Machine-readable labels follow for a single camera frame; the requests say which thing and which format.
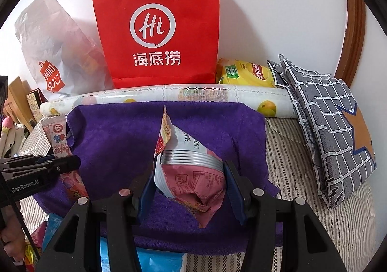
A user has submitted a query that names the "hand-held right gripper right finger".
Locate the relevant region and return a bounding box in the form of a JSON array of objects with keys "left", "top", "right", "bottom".
[{"left": 223, "top": 160, "right": 348, "bottom": 272}]

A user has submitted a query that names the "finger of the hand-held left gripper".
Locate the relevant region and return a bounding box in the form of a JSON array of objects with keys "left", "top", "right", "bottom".
[
  {"left": 0, "top": 154, "right": 72, "bottom": 170},
  {"left": 0, "top": 155, "right": 82, "bottom": 184}
]

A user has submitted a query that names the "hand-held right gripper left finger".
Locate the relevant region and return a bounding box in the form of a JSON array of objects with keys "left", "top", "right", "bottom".
[{"left": 36, "top": 166, "right": 161, "bottom": 272}]

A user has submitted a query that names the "pink silver snack packet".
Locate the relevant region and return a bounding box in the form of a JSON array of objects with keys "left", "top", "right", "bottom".
[{"left": 154, "top": 106, "right": 227, "bottom": 228}]

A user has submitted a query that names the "person's left hand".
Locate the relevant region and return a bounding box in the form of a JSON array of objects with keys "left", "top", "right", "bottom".
[{"left": 0, "top": 220, "right": 23, "bottom": 264}]

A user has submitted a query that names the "pink snack packet strip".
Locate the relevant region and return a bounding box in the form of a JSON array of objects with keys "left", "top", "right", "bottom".
[{"left": 42, "top": 118, "right": 89, "bottom": 201}]

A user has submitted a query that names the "printed blanket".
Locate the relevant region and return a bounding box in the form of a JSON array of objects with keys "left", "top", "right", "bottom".
[{"left": 0, "top": 118, "right": 34, "bottom": 154}]

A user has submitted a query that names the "brown patterned box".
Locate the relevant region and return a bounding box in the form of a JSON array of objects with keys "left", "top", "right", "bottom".
[{"left": 26, "top": 88, "right": 49, "bottom": 123}]

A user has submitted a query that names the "purple towel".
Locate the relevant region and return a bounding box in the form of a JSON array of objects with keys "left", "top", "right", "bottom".
[{"left": 33, "top": 101, "right": 280, "bottom": 256}]

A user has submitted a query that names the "striped quilt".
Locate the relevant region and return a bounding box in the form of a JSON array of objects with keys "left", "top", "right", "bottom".
[{"left": 18, "top": 115, "right": 378, "bottom": 272}]

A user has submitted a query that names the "blue tissue pack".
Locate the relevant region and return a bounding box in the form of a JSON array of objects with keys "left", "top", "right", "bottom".
[{"left": 42, "top": 214, "right": 185, "bottom": 272}]

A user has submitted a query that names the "wooden furniture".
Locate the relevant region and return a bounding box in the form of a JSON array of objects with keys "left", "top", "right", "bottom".
[{"left": 6, "top": 76, "right": 38, "bottom": 130}]

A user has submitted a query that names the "rolled fruit-print mat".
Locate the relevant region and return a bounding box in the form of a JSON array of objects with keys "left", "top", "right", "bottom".
[{"left": 40, "top": 84, "right": 298, "bottom": 118}]

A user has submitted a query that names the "grey checked folded cloth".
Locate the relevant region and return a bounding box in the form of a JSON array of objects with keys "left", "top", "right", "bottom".
[{"left": 267, "top": 54, "right": 377, "bottom": 210}]

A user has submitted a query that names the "yellow snack packet red label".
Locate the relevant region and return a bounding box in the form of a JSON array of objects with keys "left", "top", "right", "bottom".
[{"left": 215, "top": 58, "right": 277, "bottom": 88}]

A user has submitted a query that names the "red paper bag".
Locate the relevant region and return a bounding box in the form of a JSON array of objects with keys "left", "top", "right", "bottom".
[{"left": 91, "top": 0, "right": 221, "bottom": 89}]

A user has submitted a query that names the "white plastic bag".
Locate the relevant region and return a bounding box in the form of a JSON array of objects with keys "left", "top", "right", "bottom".
[{"left": 15, "top": 0, "right": 114, "bottom": 102}]

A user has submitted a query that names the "wooden frame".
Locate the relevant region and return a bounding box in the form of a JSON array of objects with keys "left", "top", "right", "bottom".
[{"left": 334, "top": 0, "right": 367, "bottom": 87}]

